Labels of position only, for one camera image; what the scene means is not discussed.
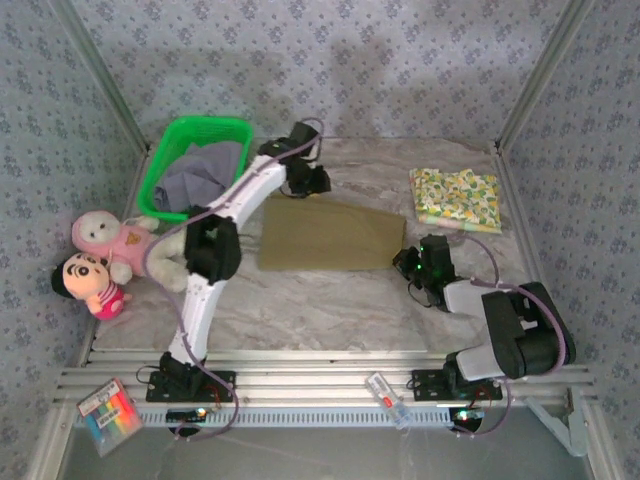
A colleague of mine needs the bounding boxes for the aluminium frame post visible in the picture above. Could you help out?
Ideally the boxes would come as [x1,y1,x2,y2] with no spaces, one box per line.
[49,0,152,154]
[494,0,599,151]

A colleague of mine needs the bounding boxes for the small clear box red label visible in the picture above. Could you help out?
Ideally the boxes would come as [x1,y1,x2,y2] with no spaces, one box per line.
[364,372,414,430]

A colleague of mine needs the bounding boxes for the aluminium extrusion base rails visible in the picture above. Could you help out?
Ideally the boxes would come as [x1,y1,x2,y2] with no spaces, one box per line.
[53,348,600,405]

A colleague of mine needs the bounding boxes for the grey metal corner bracket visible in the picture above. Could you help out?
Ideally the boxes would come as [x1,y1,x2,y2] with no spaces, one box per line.
[524,394,589,459]

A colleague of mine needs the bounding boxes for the grey slotted cable duct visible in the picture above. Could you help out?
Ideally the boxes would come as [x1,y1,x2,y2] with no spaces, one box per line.
[74,405,456,429]

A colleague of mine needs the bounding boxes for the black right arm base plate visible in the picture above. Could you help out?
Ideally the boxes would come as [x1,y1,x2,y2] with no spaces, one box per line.
[410,368,504,401]

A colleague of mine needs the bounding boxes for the pastel pink flower skirt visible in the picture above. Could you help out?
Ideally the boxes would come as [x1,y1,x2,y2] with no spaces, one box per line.
[415,212,503,235]

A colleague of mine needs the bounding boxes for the lemon print skirt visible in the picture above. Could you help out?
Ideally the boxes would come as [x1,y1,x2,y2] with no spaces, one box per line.
[409,167,503,235]

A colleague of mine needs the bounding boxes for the black-haired plush doll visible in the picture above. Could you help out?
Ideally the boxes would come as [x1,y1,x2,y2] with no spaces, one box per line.
[49,251,134,322]

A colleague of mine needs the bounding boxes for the plain lavender skirt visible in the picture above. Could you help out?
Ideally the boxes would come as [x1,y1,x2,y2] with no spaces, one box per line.
[152,141,241,214]

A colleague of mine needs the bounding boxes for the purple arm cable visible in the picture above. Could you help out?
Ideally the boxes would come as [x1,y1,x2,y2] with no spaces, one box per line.
[143,117,326,444]
[447,233,571,437]

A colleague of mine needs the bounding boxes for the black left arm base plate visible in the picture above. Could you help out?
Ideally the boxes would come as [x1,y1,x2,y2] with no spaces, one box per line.
[145,368,237,403]

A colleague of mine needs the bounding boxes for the pink hooded plush doll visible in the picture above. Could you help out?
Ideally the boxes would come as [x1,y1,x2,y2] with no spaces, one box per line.
[71,209,194,294]

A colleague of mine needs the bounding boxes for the clear box of coloured markers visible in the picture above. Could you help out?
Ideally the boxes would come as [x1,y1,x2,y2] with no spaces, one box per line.
[75,378,145,457]

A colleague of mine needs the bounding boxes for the green plastic basket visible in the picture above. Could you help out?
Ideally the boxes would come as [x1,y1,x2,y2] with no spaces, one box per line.
[136,115,254,224]

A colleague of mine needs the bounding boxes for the olive khaki skirt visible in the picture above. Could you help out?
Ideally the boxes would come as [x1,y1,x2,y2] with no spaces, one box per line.
[257,194,407,273]

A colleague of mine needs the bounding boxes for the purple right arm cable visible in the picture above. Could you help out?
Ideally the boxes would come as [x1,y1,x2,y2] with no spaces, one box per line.
[447,233,571,437]

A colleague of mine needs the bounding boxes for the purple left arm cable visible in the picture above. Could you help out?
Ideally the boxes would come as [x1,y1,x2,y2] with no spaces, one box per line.
[143,117,326,444]

